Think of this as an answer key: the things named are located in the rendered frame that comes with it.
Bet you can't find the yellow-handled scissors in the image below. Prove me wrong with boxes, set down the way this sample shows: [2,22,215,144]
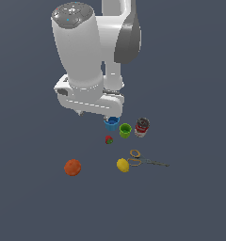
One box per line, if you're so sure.
[126,149,170,168]

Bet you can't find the blue cup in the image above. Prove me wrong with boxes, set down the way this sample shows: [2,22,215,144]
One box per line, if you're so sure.
[104,116,121,132]

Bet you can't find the red soup can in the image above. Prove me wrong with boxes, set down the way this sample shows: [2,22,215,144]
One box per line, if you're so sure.
[134,117,151,138]

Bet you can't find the green cup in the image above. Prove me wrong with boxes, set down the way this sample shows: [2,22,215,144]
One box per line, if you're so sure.
[119,122,133,139]

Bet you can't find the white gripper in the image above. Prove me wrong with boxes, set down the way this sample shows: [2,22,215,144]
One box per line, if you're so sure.
[54,73,125,122]

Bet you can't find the yellow lemon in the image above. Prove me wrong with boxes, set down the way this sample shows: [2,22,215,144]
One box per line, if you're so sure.
[116,157,131,173]

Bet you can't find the orange fruit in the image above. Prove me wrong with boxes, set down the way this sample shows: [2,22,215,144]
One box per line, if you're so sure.
[63,158,82,177]

